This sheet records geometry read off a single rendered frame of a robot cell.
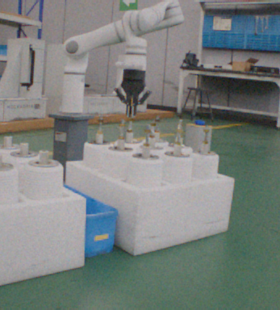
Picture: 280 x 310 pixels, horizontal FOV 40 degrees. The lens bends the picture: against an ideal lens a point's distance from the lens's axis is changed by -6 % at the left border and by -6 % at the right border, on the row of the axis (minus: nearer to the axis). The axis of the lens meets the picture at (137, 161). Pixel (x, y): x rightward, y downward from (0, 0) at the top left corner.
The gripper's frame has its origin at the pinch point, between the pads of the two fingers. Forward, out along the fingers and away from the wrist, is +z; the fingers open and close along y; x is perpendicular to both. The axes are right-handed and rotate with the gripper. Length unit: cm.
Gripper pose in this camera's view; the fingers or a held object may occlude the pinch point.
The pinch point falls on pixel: (131, 111)
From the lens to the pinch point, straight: 136.3
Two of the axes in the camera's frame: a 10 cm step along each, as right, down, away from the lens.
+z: -0.7, 9.8, 2.0
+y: -9.6, -1.3, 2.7
